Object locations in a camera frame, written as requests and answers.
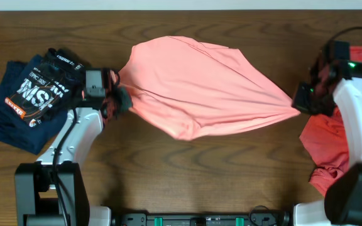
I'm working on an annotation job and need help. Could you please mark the red printed t-shirt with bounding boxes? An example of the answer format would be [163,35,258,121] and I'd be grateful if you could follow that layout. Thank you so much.
[300,46,362,196]

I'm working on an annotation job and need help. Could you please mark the light pink t-shirt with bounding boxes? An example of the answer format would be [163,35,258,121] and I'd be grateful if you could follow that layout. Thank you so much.
[119,36,298,141]

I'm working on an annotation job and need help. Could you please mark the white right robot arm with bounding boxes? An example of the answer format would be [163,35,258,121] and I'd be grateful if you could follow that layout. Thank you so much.
[292,60,362,225]

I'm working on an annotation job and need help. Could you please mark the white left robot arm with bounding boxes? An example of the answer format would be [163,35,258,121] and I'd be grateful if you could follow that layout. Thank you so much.
[14,107,113,226]

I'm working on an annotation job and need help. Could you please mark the black printed folded shirt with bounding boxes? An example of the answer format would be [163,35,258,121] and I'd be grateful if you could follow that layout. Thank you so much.
[5,48,85,127]

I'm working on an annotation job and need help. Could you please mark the navy blue folded shirt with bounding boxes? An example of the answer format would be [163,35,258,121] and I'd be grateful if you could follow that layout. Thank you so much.
[0,55,67,154]

